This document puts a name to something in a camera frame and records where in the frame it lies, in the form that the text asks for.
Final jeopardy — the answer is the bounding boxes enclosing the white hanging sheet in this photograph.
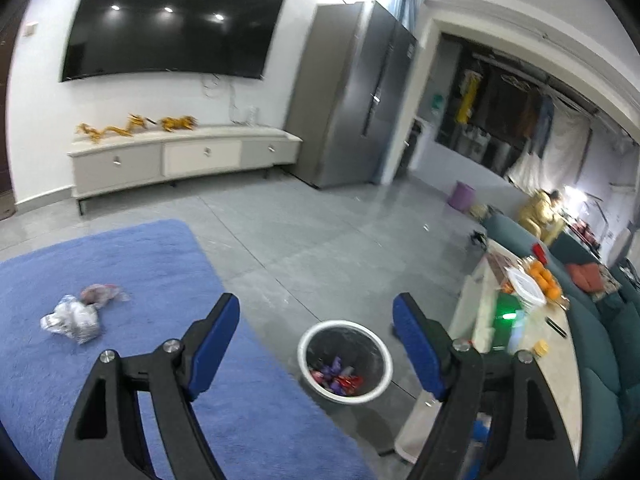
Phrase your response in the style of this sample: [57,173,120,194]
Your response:
[505,110,593,194]

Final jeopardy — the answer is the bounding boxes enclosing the blue rug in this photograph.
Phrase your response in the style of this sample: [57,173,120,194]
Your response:
[0,219,378,480]

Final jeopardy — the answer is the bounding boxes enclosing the purple plastic bucket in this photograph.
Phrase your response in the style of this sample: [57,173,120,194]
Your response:
[447,181,476,211]

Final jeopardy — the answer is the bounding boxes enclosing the pile of oranges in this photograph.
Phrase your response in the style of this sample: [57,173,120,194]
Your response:
[502,257,563,302]

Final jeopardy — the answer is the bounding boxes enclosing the white television cabinet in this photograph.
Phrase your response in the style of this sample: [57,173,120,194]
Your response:
[67,124,303,216]

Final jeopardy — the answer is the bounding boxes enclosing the white round trash bin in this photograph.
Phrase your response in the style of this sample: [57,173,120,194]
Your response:
[297,319,393,403]

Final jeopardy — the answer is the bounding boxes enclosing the teal sofa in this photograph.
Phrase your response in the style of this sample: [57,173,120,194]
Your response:
[482,214,640,480]

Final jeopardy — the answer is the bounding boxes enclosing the red snack packet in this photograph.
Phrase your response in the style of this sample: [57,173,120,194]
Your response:
[332,374,364,394]

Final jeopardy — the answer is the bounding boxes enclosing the blue hanging jeans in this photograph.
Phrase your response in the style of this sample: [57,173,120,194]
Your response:
[530,95,556,159]

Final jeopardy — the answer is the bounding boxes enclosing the grey refrigerator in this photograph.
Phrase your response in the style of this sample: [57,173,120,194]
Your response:
[284,0,418,190]

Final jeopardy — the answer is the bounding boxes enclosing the brown snack tray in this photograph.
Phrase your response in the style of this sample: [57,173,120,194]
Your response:
[487,251,523,286]

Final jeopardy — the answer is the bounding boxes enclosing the crumpled silver white wrapper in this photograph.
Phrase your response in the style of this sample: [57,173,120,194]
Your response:
[40,296,103,345]

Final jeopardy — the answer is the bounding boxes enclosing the white coffee table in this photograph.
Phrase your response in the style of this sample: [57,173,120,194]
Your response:
[395,239,583,466]

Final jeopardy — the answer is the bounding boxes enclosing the blue curtain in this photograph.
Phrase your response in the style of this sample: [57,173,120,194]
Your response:
[387,0,426,36]

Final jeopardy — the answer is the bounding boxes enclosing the yellow hanging garment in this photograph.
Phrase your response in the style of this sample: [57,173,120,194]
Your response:
[457,70,482,124]

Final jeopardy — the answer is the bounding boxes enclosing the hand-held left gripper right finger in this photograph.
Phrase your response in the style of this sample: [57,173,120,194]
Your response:
[392,292,581,480]

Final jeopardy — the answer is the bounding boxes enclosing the long golden dragon figurine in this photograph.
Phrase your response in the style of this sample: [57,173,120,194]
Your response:
[75,114,156,144]

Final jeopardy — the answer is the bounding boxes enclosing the white wall cable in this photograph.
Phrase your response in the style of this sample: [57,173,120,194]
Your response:
[202,74,262,126]

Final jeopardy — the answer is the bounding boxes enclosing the short golden dragon figurine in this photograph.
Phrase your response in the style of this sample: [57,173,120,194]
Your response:
[160,115,198,133]

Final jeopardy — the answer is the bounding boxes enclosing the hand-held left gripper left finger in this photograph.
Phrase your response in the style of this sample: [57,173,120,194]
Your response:
[54,292,241,480]

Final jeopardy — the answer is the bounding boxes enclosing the orange cushion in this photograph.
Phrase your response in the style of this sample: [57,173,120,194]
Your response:
[566,262,604,294]

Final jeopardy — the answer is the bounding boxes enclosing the pink grey wrapper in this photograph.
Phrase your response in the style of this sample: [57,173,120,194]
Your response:
[80,284,132,309]

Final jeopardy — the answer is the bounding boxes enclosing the large black wall television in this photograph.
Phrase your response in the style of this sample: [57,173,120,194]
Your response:
[60,0,290,83]

